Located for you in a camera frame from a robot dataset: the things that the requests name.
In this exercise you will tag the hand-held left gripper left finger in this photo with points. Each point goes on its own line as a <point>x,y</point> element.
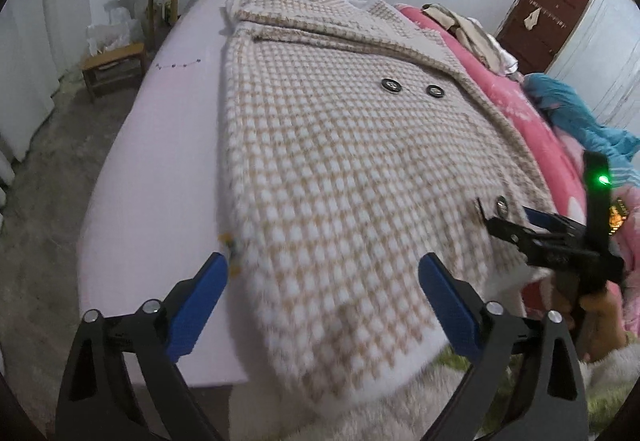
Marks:
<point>200,306</point>

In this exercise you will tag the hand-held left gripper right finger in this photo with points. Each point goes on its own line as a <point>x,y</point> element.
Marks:
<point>450,306</point>

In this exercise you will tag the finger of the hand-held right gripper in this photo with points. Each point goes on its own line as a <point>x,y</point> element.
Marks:
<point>542,219</point>
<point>505,228</point>

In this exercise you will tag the beige white houndstooth coat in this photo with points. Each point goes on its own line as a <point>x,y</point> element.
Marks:
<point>325,171</point>

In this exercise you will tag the pile of beige clothes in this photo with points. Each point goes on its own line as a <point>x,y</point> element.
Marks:
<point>470,28</point>

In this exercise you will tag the person's right hand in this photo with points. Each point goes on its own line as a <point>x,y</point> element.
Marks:
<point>600,326</point>

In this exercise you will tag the pink floral blanket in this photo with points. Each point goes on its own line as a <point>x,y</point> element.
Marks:
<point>520,111</point>

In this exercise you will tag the teal garment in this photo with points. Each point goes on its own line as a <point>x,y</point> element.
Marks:
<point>570,106</point>

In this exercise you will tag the pale pink bed sheet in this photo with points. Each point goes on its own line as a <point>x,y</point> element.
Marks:
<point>165,146</point>

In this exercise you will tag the small cloth on door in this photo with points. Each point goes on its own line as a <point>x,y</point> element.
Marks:
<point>531,18</point>

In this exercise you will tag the brown wooden door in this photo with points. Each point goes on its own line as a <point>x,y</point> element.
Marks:
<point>545,11</point>

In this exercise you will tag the small wooden stool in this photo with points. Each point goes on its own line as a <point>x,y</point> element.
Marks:
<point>112,58</point>

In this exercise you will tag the white curtain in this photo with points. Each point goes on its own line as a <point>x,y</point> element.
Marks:
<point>30,71</point>

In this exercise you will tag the white plastic bags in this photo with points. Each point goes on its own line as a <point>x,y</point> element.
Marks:
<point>112,28</point>

